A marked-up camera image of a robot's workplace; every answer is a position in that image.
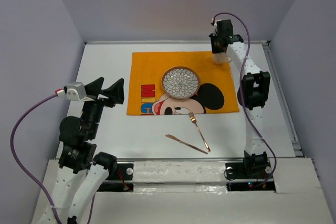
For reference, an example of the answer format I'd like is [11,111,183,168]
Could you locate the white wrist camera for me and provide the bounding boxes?
[211,18,217,33]
[55,82,93,102]

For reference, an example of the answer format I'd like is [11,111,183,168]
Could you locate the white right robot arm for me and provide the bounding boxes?
[209,19,270,181]

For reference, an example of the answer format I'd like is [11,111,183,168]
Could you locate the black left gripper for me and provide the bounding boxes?
[81,76,125,138]

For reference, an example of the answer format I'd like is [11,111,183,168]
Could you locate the copper knife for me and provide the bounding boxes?
[165,134,208,154]

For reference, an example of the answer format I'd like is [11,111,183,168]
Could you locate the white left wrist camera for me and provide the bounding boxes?
[55,82,93,102]

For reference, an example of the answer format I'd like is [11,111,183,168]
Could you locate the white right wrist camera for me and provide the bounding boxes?
[211,18,217,33]

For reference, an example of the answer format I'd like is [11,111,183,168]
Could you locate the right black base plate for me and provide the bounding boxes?
[223,162,276,192]

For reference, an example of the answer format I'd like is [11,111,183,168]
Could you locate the orange cartoon mouse cloth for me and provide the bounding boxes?
[127,51,239,115]

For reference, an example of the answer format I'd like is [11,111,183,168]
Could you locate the white cup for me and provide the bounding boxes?
[212,52,232,64]

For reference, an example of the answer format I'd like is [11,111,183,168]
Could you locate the floral patterned ceramic plate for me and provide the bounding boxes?
[161,66,200,100]

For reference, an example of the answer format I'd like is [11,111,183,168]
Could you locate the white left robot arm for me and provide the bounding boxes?
[38,77,124,223]

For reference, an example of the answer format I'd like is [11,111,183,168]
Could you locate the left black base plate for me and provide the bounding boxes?
[98,163,134,193]

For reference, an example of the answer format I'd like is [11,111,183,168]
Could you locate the copper fork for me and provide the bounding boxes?
[189,112,211,152]

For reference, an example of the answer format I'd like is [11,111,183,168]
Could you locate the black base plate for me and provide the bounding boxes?
[98,163,134,193]
[223,162,276,192]

